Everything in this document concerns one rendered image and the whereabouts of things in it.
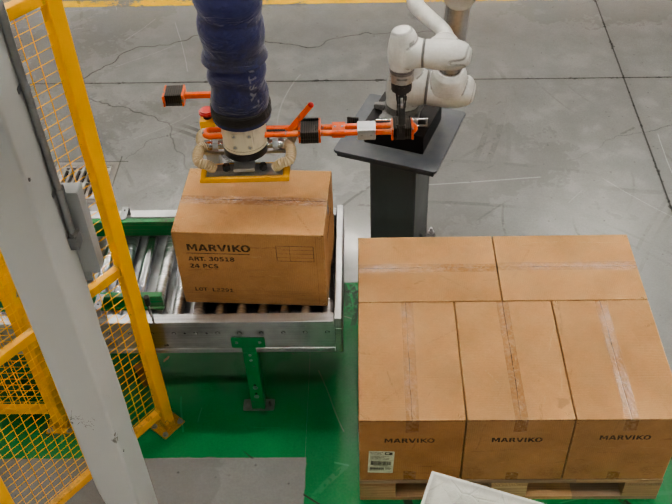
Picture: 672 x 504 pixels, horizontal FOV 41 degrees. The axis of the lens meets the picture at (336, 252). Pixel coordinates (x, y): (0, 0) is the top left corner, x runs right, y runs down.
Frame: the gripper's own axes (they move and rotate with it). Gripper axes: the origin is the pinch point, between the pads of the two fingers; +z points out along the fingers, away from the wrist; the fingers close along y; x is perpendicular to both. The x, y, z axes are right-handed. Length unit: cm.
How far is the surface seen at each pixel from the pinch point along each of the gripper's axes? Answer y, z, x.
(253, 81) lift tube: 10, -27, -53
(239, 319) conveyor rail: 36, 68, -65
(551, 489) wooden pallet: 79, 125, 61
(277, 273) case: 24, 54, -49
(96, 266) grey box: 97, -22, -91
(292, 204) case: 7, 32, -43
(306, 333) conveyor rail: 38, 75, -38
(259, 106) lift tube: 9, -16, -51
